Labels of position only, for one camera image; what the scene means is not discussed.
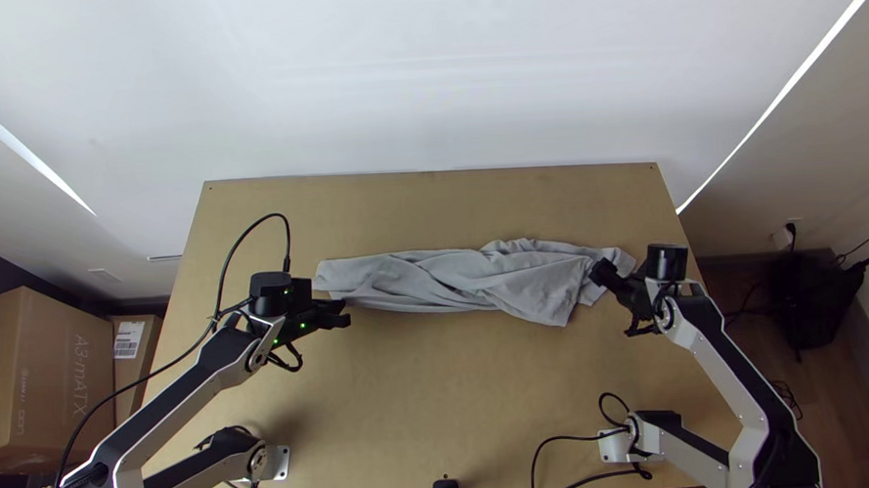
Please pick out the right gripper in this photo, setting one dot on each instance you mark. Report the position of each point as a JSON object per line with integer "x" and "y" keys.
{"x": 639, "y": 301}

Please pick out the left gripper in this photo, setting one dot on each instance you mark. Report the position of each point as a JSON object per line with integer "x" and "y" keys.
{"x": 311, "y": 312}

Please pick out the grey t-shirt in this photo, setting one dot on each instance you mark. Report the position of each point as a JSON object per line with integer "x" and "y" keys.
{"x": 465, "y": 279}

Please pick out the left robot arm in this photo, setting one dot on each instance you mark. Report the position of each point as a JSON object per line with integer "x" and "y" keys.
{"x": 190, "y": 372}

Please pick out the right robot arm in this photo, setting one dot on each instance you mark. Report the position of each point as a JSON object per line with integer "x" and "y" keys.
{"x": 726, "y": 363}

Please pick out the small labelled cardboard box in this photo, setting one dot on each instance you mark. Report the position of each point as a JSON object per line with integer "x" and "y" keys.
{"x": 135, "y": 360}

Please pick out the black bag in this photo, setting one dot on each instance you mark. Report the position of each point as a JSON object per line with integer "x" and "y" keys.
{"x": 811, "y": 301}

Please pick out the large brown cardboard box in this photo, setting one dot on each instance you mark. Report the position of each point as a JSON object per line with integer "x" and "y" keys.
{"x": 29, "y": 372}

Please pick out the white wall outlet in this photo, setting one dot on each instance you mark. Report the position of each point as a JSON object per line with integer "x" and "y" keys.
{"x": 785, "y": 237}

